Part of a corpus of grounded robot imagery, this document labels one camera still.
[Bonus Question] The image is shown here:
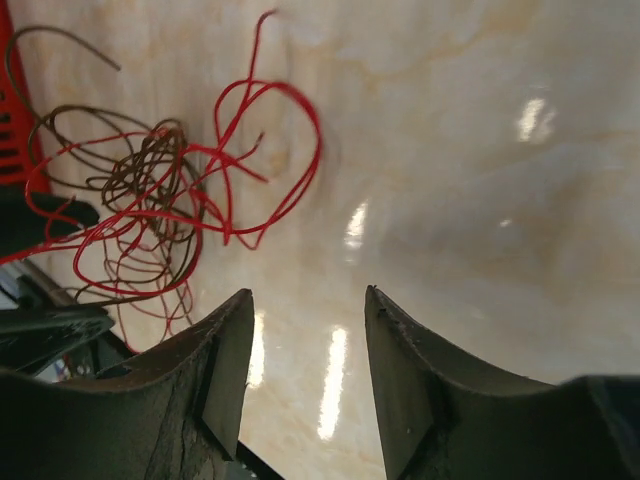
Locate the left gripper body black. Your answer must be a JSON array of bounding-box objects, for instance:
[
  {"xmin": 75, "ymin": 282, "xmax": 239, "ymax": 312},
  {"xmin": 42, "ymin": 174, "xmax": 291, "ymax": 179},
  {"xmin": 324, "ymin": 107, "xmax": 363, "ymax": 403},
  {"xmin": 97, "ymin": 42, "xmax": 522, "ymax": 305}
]
[{"xmin": 1, "ymin": 187, "xmax": 99, "ymax": 258}]

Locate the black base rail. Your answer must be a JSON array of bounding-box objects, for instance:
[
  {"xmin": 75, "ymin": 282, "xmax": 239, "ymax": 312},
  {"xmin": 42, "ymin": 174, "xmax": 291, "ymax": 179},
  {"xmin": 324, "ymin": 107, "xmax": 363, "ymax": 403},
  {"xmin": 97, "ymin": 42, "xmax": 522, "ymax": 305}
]
[{"xmin": 1, "ymin": 263, "xmax": 276, "ymax": 479}]

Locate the red plastic basket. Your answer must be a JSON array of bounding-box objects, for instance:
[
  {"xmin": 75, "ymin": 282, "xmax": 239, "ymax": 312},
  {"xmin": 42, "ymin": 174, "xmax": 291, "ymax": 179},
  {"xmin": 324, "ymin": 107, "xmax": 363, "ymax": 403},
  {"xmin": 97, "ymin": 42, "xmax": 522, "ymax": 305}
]
[{"xmin": 1, "ymin": 1, "xmax": 51, "ymax": 193}]

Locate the red and black cable tangle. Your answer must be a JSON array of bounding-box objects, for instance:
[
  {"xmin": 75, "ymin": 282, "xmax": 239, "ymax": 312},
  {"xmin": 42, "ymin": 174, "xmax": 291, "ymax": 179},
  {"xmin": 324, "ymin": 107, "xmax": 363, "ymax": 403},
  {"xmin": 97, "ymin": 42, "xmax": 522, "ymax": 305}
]
[{"xmin": 0, "ymin": 9, "xmax": 324, "ymax": 354}]

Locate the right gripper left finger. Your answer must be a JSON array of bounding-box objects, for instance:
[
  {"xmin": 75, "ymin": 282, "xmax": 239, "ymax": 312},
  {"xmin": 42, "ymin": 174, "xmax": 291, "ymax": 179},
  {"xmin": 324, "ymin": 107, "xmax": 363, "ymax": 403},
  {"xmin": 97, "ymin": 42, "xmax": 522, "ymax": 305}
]
[{"xmin": 1, "ymin": 289, "xmax": 254, "ymax": 479}]

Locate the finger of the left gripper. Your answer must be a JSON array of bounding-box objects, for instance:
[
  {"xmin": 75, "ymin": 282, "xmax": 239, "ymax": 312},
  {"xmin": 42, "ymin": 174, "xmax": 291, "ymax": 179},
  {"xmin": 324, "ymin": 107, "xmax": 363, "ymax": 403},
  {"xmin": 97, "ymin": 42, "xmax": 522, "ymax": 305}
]
[{"xmin": 1, "ymin": 305, "xmax": 114, "ymax": 373}]

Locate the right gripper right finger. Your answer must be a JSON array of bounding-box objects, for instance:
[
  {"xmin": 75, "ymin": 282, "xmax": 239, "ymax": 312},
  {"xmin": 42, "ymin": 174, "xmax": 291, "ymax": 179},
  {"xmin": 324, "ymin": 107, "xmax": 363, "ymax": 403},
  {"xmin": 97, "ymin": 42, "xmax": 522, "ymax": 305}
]
[{"xmin": 364, "ymin": 286, "xmax": 639, "ymax": 479}]

